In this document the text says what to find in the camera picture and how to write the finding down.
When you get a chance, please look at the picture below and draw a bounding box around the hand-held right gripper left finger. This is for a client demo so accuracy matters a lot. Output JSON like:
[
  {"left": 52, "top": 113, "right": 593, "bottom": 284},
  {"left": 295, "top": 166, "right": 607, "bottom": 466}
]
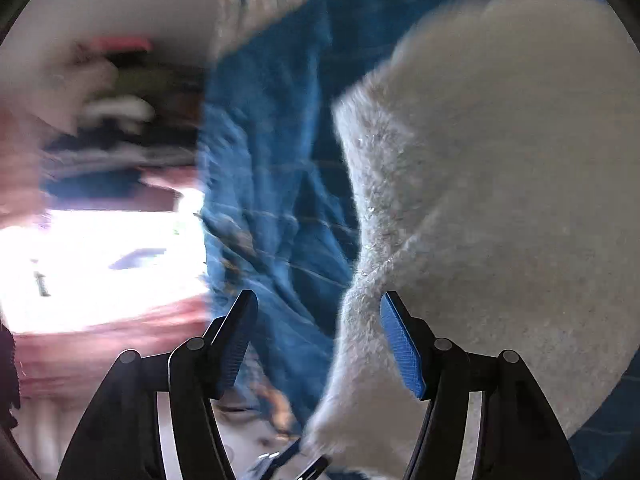
[{"left": 56, "top": 289, "right": 259, "bottom": 480}]

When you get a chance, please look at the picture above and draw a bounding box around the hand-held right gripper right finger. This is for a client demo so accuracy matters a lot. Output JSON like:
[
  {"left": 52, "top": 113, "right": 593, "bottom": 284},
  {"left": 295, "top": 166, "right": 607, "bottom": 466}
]
[{"left": 379, "top": 291, "right": 582, "bottom": 480}]

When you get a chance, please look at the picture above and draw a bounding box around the white fluffy garment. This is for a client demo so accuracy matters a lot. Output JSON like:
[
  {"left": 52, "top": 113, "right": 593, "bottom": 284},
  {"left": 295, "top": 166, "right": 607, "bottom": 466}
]
[{"left": 303, "top": 0, "right": 638, "bottom": 477}]

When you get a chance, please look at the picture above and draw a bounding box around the blurred pile of clothes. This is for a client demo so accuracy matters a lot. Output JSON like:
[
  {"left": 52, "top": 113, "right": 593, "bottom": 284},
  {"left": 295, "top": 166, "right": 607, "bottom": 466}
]
[{"left": 40, "top": 35, "right": 206, "bottom": 201}]

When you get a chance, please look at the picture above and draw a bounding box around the patterned pastel quilt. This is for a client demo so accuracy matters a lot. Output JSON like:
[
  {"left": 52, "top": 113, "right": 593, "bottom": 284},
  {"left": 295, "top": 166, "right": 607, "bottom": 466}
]
[{"left": 212, "top": 0, "right": 396, "bottom": 58}]

